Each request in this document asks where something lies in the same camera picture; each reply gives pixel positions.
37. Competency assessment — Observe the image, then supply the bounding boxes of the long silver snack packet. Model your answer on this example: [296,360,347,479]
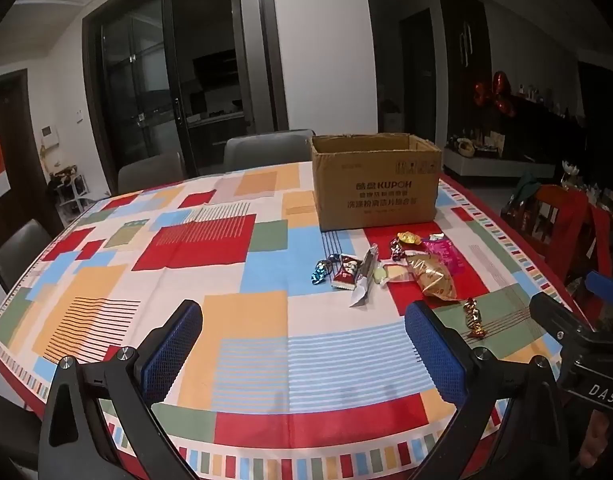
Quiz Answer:
[348,243,379,308]

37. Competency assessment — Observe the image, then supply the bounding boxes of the pink snack packet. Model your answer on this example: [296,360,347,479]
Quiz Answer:
[422,239,462,273]

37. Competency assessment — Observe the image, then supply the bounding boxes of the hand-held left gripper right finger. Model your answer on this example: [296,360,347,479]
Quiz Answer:
[404,301,572,480]

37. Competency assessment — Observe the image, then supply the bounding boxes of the dark framed glass sliding door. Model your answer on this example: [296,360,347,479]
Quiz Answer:
[81,0,290,196]

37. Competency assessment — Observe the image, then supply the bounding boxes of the blue foil candy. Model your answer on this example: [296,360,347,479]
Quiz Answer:
[309,259,331,286]

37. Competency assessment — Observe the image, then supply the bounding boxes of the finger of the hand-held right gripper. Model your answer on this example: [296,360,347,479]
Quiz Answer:
[585,270,613,333]
[529,292,597,346]

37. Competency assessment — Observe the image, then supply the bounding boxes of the cardboard box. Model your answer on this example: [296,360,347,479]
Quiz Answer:
[309,133,443,233]

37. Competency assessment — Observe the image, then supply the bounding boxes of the gold foil candy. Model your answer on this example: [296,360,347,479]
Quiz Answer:
[460,297,488,339]

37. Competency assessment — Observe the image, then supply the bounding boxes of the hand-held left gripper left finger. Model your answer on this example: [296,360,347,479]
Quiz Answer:
[39,299,204,480]

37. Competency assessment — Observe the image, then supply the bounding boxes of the colourful checked tablecloth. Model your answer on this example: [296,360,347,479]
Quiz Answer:
[0,160,584,480]

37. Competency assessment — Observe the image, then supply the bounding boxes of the wooden chair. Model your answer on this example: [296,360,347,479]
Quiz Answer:
[501,182,613,286]

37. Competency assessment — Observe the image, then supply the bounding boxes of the grey dining chair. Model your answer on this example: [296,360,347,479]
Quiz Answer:
[223,129,314,173]
[0,219,54,293]
[117,151,187,195]

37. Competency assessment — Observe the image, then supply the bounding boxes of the dark tall cabinet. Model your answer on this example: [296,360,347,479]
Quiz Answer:
[436,0,492,146]

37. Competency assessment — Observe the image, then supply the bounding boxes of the golden snack packet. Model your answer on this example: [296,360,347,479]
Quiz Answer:
[405,252,459,302]

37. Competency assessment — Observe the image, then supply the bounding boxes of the green cloth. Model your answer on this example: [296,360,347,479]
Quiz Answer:
[513,172,542,201]

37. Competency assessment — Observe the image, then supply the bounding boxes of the red cloth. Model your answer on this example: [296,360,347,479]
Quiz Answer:
[536,185,613,281]

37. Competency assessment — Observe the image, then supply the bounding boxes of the white low sideboard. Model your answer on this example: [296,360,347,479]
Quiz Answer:
[442,147,557,178]

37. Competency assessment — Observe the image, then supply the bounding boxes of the cluttered shoe rack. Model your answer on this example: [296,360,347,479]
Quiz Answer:
[46,165,94,221]

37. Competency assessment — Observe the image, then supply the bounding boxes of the red white snack packet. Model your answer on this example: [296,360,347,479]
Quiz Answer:
[330,255,362,291]

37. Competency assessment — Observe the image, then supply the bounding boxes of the red foil balloons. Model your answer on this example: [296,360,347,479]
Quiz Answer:
[473,71,518,120]

